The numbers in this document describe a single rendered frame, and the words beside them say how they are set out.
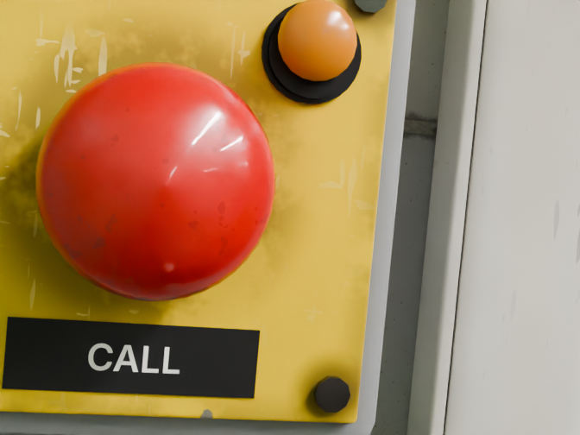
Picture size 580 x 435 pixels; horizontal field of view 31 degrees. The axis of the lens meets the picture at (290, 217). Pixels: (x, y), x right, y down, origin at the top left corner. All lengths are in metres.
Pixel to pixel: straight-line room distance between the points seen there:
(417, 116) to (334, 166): 0.09
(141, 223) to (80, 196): 0.01
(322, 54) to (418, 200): 0.10
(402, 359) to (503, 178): 0.06
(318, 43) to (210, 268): 0.05
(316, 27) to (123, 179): 0.05
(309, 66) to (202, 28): 0.02
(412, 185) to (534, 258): 0.04
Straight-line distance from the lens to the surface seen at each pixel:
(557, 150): 0.28
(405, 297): 0.28
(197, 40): 0.20
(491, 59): 0.27
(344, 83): 0.20
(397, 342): 0.29
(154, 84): 0.17
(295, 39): 0.19
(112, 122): 0.17
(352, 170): 0.20
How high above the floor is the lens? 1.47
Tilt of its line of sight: 3 degrees down
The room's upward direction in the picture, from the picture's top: 5 degrees clockwise
